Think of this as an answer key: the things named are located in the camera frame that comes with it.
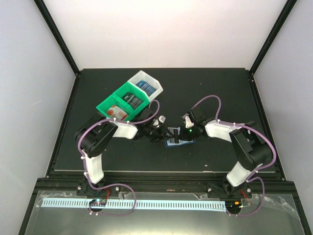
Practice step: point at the black frame post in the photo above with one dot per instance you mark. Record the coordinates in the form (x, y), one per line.
(43, 9)
(286, 10)

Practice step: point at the green double card bin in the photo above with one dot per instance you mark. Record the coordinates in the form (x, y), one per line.
(116, 98)

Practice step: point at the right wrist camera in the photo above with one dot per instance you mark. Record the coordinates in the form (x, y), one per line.
(187, 121)

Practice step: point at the blue leather card holder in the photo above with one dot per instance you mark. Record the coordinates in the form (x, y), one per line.
(174, 143)

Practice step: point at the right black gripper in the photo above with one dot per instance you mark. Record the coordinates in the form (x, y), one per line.
(183, 135)

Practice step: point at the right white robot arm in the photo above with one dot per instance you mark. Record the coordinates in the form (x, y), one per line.
(253, 150)

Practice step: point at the white card bin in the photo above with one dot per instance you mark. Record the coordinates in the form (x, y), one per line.
(141, 75)

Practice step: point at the circuit board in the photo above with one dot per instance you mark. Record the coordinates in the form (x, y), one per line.
(237, 204)
(98, 202)

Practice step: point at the right black frame post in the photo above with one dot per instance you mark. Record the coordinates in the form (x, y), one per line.
(286, 10)

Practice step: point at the black card stack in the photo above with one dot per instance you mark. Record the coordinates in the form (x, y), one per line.
(132, 100)

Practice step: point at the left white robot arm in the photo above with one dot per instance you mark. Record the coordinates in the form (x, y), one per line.
(95, 135)

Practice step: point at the red card stack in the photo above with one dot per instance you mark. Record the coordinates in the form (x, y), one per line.
(116, 112)

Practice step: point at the blue card stack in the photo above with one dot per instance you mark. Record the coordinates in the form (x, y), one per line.
(146, 87)

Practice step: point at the black vip credit card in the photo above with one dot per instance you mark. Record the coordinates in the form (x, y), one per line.
(175, 132)

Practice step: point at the right circuit board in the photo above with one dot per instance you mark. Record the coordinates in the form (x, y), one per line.
(237, 204)

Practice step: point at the left black frame post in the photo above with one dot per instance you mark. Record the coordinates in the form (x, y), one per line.
(43, 9)

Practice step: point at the white slotted cable duct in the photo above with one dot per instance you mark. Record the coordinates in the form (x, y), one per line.
(185, 205)

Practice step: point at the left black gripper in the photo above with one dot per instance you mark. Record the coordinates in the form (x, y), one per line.
(162, 134)

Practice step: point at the left circuit board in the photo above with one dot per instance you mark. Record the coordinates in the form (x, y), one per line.
(98, 202)

